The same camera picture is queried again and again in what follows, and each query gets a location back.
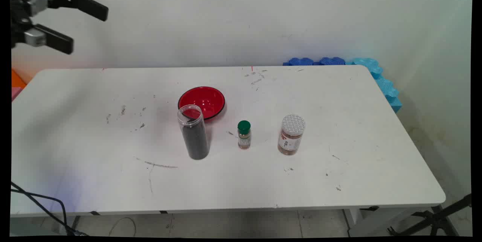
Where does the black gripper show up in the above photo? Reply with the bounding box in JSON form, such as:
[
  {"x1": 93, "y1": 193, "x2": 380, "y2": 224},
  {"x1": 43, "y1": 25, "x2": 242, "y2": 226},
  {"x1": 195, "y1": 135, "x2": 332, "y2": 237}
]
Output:
[{"x1": 11, "y1": 0, "x2": 109, "y2": 55}]

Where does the clear jar of black seeds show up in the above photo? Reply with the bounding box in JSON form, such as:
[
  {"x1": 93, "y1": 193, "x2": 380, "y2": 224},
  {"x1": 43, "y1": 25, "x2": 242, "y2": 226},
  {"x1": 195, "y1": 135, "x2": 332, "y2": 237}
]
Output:
[{"x1": 177, "y1": 104, "x2": 210, "y2": 160}]

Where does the orange foam mat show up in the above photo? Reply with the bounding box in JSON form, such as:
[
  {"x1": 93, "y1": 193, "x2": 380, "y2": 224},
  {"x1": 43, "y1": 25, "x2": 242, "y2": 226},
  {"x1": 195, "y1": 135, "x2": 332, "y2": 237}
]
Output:
[{"x1": 11, "y1": 69, "x2": 27, "y2": 88}]

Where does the red bowl with black rim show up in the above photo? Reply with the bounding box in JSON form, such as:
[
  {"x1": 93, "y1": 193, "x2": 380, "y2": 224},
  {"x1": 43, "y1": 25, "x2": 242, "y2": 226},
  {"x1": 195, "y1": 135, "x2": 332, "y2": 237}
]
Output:
[{"x1": 178, "y1": 86, "x2": 226, "y2": 121}]

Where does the white table leg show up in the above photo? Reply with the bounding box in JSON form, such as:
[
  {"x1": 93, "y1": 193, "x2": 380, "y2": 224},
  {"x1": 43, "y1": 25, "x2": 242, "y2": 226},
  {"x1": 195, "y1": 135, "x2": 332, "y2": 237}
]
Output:
[
  {"x1": 58, "y1": 216, "x2": 79, "y2": 236},
  {"x1": 343, "y1": 208, "x2": 433, "y2": 237}
]

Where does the small green-capped spice bottle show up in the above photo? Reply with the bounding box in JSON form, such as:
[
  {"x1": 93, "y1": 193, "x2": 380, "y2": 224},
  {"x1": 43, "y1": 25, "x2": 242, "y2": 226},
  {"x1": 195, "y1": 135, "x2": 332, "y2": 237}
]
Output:
[{"x1": 237, "y1": 120, "x2": 252, "y2": 150}]

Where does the dark blue foam mat piece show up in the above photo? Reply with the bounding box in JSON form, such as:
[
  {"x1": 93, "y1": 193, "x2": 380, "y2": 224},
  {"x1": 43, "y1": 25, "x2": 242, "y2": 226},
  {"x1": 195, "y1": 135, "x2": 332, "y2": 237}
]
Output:
[
  {"x1": 319, "y1": 57, "x2": 346, "y2": 66},
  {"x1": 283, "y1": 58, "x2": 314, "y2": 66}
]

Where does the white-lidded brown spice jar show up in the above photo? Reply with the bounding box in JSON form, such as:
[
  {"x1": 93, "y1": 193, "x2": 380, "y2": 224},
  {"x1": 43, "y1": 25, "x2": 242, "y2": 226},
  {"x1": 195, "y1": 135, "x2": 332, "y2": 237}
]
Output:
[{"x1": 278, "y1": 114, "x2": 306, "y2": 156}]

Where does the light blue foam mat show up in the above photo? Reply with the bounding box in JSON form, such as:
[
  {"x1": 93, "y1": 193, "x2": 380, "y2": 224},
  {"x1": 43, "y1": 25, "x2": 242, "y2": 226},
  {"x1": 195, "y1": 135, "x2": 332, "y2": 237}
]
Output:
[{"x1": 346, "y1": 58, "x2": 403, "y2": 114}]

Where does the black tripod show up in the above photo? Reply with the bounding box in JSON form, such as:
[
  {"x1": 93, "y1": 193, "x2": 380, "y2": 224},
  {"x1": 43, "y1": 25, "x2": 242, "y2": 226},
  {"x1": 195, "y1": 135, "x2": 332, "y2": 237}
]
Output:
[{"x1": 388, "y1": 194, "x2": 472, "y2": 237}]

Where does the black floor cable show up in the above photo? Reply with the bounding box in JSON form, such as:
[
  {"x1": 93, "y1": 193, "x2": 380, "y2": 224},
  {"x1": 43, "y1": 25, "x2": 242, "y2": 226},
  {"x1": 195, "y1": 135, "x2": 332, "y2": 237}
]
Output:
[{"x1": 11, "y1": 182, "x2": 89, "y2": 237}]

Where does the thin grey floor wire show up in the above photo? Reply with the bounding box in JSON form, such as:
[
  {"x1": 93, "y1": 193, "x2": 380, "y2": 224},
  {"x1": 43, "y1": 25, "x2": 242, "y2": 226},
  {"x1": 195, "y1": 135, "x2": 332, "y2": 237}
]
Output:
[{"x1": 109, "y1": 218, "x2": 136, "y2": 237}]

